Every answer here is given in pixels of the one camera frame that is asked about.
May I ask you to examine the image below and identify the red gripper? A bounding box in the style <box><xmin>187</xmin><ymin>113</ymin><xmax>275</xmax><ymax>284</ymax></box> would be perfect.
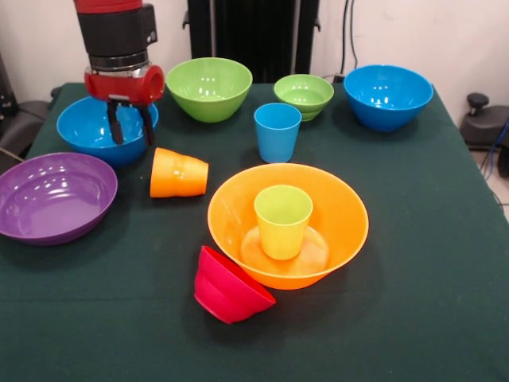
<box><xmin>83</xmin><ymin>64</ymin><xmax>166</xmax><ymax>146</ymax></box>

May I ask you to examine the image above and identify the blue plastic bowl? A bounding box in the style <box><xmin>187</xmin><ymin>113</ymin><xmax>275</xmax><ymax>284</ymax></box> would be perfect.
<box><xmin>56</xmin><ymin>96</ymin><xmax>160</xmax><ymax>169</ymax></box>
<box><xmin>343</xmin><ymin>64</ymin><xmax>434</xmax><ymax>133</ymax></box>

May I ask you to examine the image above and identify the orange plastic cup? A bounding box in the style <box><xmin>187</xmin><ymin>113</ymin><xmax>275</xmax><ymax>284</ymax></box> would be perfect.
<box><xmin>150</xmin><ymin>147</ymin><xmax>210</xmax><ymax>199</ymax></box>

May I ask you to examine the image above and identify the green plastic cup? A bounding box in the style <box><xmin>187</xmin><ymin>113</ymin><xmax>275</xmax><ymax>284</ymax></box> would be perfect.
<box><xmin>254</xmin><ymin>185</ymin><xmax>314</xmax><ymax>261</ymax></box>

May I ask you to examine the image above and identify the small pink-red bowl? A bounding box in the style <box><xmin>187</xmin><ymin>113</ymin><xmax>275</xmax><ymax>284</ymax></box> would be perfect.
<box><xmin>193</xmin><ymin>245</ymin><xmax>277</xmax><ymax>325</ymax></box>

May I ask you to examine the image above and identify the large yellow-orange bowl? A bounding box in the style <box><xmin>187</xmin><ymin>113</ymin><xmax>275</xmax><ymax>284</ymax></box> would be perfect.
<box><xmin>207</xmin><ymin>162</ymin><xmax>370</xmax><ymax>290</ymax></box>

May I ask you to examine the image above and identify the large green bowl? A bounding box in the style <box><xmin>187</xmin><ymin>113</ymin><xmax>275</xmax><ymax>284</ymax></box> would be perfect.
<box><xmin>165</xmin><ymin>57</ymin><xmax>254</xmax><ymax>123</ymax></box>

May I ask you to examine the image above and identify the dark grey stand foot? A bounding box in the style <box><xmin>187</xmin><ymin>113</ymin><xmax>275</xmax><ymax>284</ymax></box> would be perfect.
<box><xmin>0</xmin><ymin>93</ymin><xmax>60</xmax><ymax>164</ymax></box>
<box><xmin>460</xmin><ymin>92</ymin><xmax>509</xmax><ymax>150</ymax></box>

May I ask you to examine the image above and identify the purple shallow bowl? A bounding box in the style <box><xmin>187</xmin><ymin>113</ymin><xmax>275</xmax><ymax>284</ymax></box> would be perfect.
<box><xmin>0</xmin><ymin>151</ymin><xmax>119</xmax><ymax>247</ymax></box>

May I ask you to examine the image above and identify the blue plastic cup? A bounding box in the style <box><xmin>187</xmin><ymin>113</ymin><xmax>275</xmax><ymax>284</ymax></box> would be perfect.
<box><xmin>253</xmin><ymin>102</ymin><xmax>303</xmax><ymax>164</ymax></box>

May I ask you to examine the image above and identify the small green bowl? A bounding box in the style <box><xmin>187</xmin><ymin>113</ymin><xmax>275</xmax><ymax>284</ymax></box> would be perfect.
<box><xmin>273</xmin><ymin>73</ymin><xmax>336</xmax><ymax>123</ymax></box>

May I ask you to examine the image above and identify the dark green tablecloth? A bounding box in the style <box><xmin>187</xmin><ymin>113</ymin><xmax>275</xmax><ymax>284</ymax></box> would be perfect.
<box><xmin>0</xmin><ymin>81</ymin><xmax>509</xmax><ymax>382</ymax></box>

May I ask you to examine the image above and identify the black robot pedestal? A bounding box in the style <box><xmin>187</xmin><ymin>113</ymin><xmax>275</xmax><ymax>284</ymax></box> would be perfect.
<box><xmin>182</xmin><ymin>0</ymin><xmax>320</xmax><ymax>84</ymax></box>

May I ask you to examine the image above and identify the black wall cable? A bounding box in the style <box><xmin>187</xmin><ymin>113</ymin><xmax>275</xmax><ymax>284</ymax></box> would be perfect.
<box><xmin>340</xmin><ymin>0</ymin><xmax>359</xmax><ymax>69</ymax></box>

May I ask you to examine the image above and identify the blue floor cable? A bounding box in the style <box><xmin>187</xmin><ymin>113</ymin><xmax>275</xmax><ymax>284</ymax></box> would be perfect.
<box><xmin>480</xmin><ymin>119</ymin><xmax>509</xmax><ymax>182</ymax></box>

